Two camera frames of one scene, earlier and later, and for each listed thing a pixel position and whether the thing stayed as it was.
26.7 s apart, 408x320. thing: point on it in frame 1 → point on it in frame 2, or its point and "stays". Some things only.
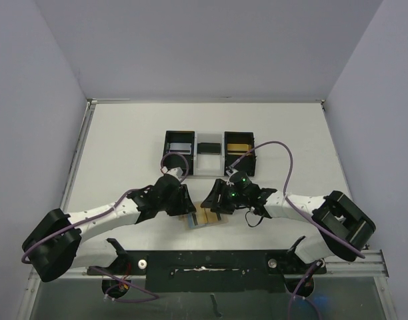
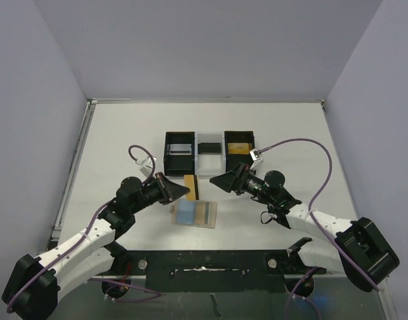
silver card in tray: (183, 148) stays
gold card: (205, 215) → (189, 181)
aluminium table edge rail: (90, 107) stays
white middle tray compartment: (209, 164) stays
